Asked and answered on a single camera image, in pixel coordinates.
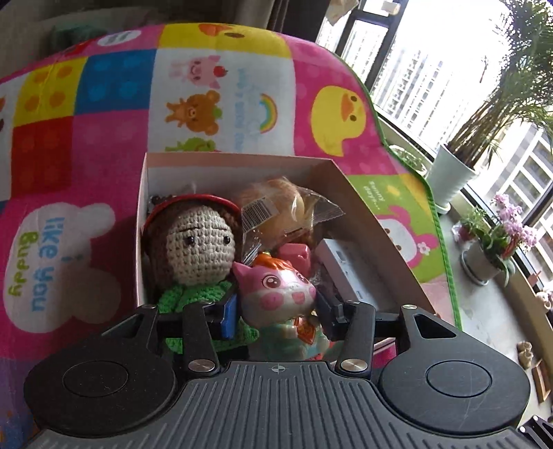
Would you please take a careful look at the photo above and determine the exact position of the teal cloth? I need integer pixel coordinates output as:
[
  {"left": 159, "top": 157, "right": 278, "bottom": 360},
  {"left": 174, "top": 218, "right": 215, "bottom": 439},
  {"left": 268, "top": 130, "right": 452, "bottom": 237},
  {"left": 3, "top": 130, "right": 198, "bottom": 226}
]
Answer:
[{"left": 51, "top": 22, "right": 105, "bottom": 45}]

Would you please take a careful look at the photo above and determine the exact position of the white cardboard box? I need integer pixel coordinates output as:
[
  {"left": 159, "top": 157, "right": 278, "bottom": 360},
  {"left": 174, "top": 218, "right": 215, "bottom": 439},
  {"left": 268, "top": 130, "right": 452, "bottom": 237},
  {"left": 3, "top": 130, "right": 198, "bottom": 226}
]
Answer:
[{"left": 134, "top": 151, "right": 435, "bottom": 364}]

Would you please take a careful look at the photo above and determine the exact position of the colourful printed play mat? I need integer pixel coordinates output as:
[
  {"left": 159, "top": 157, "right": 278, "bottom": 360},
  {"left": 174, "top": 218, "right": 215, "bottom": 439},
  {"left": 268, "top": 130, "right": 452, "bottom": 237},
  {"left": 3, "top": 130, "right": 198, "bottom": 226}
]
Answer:
[{"left": 0, "top": 22, "right": 464, "bottom": 434}]

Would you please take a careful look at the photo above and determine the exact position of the grey sofa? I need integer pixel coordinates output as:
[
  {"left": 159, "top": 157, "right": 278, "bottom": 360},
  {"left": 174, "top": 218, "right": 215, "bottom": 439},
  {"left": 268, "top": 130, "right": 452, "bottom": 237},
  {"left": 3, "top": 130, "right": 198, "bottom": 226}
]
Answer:
[{"left": 0, "top": 17, "right": 55, "bottom": 80}]

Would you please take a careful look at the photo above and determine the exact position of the beige hanging towel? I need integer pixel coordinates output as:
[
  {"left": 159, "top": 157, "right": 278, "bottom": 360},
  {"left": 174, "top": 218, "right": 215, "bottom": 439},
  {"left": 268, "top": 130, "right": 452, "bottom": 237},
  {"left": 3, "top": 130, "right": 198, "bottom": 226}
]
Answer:
[{"left": 325, "top": 0, "right": 360, "bottom": 23}]

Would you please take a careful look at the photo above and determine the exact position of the grey rectangular box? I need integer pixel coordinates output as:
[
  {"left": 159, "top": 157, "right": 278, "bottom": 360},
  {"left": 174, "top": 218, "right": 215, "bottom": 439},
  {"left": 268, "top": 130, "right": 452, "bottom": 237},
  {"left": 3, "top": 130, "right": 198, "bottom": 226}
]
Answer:
[{"left": 315, "top": 239, "right": 386, "bottom": 312}]

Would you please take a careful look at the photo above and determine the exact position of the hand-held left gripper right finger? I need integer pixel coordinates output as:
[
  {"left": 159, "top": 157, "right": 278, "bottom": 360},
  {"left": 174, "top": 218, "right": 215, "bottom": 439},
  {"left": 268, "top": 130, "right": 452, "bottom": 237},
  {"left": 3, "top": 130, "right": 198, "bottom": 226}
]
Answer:
[{"left": 317, "top": 290, "right": 459, "bottom": 374}]

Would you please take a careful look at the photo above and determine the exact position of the white potted palm plant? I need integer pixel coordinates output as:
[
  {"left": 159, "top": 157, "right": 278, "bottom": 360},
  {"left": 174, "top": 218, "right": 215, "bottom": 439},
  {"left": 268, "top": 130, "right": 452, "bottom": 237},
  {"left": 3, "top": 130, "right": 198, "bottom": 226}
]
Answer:
[{"left": 425, "top": 0, "right": 553, "bottom": 215}]

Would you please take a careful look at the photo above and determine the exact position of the crochet doll with red hat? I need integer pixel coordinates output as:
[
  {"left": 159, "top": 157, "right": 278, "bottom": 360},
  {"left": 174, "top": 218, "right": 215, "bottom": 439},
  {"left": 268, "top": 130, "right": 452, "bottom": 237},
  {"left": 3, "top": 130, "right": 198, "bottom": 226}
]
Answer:
[{"left": 142, "top": 194, "right": 260, "bottom": 357}]

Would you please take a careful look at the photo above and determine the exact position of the bread packet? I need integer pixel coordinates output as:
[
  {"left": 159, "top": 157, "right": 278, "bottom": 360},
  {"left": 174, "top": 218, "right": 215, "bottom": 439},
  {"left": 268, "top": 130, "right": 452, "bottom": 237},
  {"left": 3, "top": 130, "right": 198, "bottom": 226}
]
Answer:
[{"left": 235, "top": 177, "right": 345, "bottom": 260}]

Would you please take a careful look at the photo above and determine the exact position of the small beige figurine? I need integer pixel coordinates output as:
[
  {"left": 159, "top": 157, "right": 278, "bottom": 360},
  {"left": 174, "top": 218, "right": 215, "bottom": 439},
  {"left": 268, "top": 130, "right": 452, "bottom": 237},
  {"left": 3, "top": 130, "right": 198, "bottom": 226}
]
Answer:
[{"left": 516, "top": 341, "right": 535, "bottom": 369}]

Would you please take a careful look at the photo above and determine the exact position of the small red flower pot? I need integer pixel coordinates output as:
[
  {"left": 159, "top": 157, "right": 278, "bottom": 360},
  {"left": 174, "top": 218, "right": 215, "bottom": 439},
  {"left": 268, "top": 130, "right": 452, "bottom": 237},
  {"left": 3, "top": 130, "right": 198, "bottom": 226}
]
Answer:
[{"left": 453, "top": 213, "right": 477, "bottom": 243}]

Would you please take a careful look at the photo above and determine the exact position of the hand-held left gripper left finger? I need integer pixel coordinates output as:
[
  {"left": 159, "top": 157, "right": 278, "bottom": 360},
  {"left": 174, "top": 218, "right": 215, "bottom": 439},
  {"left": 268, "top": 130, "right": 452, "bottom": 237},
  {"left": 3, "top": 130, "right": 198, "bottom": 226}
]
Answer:
[{"left": 100, "top": 298, "right": 238, "bottom": 375}]

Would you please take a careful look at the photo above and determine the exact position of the pink cat figure toy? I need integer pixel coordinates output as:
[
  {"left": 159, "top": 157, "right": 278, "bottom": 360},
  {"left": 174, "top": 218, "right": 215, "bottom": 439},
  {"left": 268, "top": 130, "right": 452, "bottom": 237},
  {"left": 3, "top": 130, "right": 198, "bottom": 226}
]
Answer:
[{"left": 232, "top": 254, "right": 331, "bottom": 362}]

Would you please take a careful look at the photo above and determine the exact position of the small wooden stand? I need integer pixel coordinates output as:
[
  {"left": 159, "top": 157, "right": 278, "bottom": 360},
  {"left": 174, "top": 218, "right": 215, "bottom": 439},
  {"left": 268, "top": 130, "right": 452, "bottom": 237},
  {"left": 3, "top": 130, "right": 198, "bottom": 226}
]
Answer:
[{"left": 531, "top": 358, "right": 553, "bottom": 405}]

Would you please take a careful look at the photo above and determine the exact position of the potted purple orchid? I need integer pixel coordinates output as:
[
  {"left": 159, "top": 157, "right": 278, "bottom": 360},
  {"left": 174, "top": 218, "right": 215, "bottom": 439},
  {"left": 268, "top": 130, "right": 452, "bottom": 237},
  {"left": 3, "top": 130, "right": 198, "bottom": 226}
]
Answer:
[{"left": 460, "top": 193, "right": 540, "bottom": 286}]

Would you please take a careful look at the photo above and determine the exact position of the pink plastic toy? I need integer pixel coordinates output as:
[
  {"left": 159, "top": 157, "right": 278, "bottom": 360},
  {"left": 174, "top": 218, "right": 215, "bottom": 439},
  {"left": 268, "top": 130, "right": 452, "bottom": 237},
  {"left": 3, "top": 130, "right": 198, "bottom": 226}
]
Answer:
[{"left": 276, "top": 242, "right": 312, "bottom": 274}]

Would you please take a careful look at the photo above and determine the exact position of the black window frame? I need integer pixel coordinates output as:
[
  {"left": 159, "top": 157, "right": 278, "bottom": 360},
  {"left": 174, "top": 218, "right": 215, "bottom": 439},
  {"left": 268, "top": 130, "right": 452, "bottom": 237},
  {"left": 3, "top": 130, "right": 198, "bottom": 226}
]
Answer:
[{"left": 315, "top": 0, "right": 553, "bottom": 303}]

